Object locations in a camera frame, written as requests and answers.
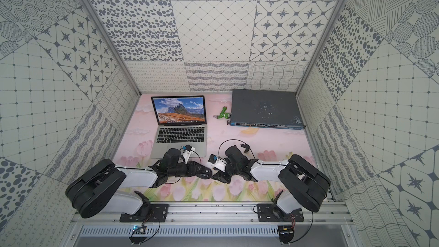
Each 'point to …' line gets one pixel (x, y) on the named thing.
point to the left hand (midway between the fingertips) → (201, 165)
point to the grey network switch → (266, 108)
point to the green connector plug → (223, 114)
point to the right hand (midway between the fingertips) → (216, 172)
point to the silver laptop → (182, 121)
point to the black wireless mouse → (206, 172)
